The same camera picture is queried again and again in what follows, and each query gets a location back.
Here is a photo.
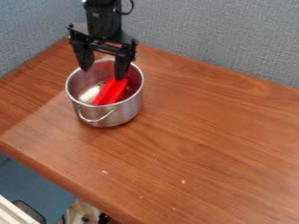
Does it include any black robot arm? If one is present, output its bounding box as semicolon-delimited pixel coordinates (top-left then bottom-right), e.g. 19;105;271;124
67;0;138;81

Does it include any black chair frame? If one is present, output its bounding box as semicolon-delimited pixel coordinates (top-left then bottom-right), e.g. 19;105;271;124
14;200;47;224

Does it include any red plastic block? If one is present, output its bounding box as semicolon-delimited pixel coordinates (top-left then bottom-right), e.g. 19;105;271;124
92;77;128;106

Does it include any metal pot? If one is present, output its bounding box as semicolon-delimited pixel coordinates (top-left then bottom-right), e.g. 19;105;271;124
66;59;146;128

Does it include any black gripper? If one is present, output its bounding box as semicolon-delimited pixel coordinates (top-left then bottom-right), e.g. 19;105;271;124
68;5;138;81

